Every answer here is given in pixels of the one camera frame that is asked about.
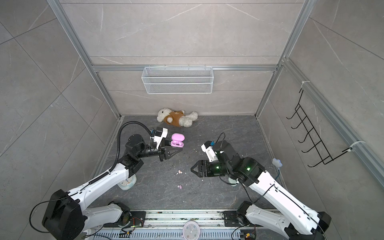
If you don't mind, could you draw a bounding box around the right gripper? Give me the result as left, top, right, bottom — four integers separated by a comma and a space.
190, 159, 233, 178

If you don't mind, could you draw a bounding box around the purple earbud case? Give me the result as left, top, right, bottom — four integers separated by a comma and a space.
171, 133, 185, 148

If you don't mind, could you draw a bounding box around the mint green earbud case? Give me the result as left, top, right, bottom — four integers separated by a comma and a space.
228, 178, 238, 185

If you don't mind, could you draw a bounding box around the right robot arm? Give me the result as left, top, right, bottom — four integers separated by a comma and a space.
191, 140, 332, 240

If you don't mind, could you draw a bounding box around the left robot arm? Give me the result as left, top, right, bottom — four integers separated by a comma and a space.
42, 121, 185, 240

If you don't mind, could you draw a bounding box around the white teddy bear brown hoodie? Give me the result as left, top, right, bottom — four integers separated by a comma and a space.
157, 108, 198, 128

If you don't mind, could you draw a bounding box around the mint alarm clock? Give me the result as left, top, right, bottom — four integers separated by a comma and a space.
118, 175, 137, 191

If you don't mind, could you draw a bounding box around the white round clock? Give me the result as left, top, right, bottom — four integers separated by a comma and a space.
182, 221, 201, 240

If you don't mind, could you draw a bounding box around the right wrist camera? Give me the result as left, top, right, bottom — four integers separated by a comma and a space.
201, 141, 218, 163

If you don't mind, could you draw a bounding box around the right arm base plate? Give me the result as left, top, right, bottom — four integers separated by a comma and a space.
222, 211, 261, 227

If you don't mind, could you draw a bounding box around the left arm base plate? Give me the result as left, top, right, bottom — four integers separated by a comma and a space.
104, 211, 147, 228

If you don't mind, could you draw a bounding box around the white wire mesh basket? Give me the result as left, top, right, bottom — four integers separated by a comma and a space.
142, 67, 214, 95

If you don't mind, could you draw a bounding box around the black wire hook rack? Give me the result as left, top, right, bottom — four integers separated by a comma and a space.
286, 89, 353, 168

